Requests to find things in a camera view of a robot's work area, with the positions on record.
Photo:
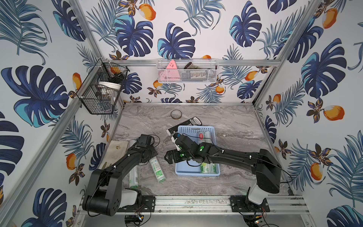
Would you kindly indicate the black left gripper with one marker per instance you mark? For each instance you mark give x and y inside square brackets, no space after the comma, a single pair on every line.
[151,150]

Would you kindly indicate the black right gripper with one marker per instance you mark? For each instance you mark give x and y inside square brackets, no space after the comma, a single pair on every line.
[174,153]

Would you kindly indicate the plastic wrap roll red label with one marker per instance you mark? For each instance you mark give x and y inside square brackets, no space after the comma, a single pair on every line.
[157,170]

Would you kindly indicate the plastic wrap roll green print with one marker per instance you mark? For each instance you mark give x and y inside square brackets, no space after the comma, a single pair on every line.
[204,166]

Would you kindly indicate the plastic wrap roll green label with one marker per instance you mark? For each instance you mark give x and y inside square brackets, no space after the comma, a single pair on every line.
[213,168]

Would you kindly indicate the plastic wrap roll white label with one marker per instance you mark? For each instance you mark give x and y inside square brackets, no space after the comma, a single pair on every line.
[133,178]

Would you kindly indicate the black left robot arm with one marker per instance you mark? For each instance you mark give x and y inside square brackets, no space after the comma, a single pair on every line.
[104,191]

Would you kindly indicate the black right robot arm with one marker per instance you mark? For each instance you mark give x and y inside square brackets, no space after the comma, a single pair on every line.
[262,164]

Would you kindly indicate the light blue perforated plastic basket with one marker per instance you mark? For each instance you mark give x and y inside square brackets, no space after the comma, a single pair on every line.
[193,168]

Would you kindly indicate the dark brush in mesh basket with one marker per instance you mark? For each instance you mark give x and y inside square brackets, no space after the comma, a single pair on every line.
[198,74]

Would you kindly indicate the beige cloth glove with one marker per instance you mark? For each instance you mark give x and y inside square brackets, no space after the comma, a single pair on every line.
[115,151]

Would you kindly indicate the pink triangular item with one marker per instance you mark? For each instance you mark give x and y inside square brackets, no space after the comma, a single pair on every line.
[170,73]

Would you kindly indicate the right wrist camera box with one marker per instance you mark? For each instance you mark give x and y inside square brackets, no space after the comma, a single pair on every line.
[184,140]

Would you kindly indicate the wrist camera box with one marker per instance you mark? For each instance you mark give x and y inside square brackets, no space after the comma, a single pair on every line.
[184,140]
[144,141]

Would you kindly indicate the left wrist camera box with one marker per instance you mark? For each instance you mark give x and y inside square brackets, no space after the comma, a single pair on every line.
[144,141]

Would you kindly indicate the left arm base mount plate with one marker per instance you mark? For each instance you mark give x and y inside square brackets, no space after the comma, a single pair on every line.
[134,201]

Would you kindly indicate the aluminium front rail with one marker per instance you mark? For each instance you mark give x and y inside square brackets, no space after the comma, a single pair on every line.
[182,205]

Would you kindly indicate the white bowl in wire basket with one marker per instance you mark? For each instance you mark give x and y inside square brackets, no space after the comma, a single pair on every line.
[109,91]

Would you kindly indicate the black wire wall basket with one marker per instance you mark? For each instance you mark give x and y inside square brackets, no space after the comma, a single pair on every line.
[89,93]

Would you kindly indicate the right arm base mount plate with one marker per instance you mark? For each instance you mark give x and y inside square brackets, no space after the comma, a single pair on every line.
[240,203]

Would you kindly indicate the white mesh wall basket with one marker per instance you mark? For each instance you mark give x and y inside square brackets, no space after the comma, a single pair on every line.
[161,64]

